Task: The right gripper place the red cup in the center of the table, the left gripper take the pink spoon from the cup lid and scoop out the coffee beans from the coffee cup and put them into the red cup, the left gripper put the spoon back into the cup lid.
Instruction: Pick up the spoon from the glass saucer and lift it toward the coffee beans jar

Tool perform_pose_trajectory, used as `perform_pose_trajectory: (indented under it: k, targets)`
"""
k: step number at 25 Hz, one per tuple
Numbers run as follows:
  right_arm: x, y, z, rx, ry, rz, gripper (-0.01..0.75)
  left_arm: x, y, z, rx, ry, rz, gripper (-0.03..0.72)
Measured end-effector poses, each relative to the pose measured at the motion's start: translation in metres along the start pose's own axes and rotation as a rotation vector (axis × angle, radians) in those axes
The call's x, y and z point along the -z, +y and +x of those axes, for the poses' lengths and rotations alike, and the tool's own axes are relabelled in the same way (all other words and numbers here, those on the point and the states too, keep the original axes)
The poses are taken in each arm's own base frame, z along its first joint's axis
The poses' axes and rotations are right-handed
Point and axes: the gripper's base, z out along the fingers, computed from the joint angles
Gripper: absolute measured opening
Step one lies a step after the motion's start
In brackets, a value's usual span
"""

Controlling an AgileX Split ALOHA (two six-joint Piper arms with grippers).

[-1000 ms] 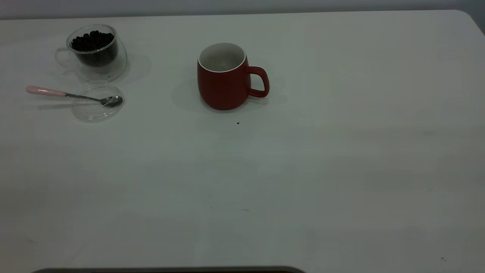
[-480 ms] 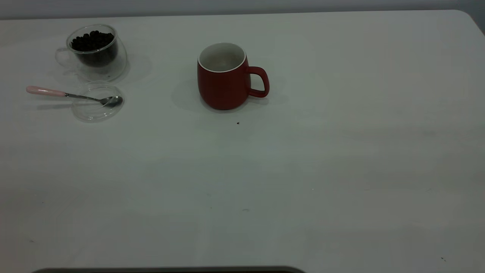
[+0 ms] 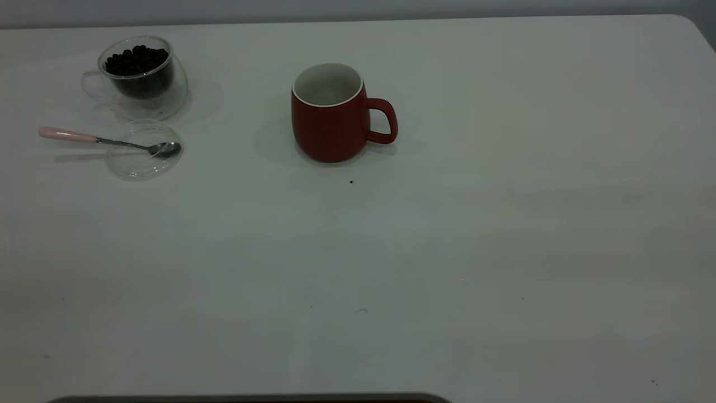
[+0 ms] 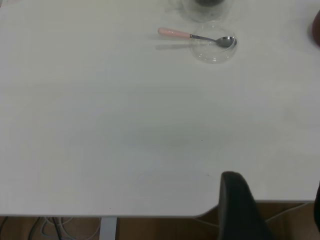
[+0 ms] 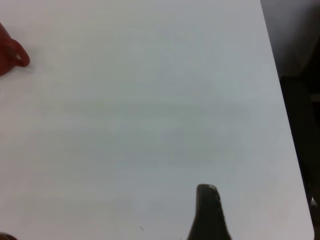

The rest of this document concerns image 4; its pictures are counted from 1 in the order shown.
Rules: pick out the clear glass lid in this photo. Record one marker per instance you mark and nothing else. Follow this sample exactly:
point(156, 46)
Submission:
point(212, 56)

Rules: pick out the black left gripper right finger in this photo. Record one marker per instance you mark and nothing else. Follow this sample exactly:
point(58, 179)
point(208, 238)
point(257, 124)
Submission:
point(317, 205)

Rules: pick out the clear glass cup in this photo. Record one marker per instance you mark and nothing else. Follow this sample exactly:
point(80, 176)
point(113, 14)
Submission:
point(200, 15)

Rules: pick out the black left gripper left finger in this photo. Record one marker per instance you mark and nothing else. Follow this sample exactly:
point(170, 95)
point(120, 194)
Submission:
point(237, 212)

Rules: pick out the red ceramic mug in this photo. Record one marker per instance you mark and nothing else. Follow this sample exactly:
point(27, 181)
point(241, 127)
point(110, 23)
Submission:
point(317, 30)

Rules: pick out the grey metal table leg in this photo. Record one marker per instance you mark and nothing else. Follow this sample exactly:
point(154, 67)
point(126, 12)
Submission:
point(108, 228)

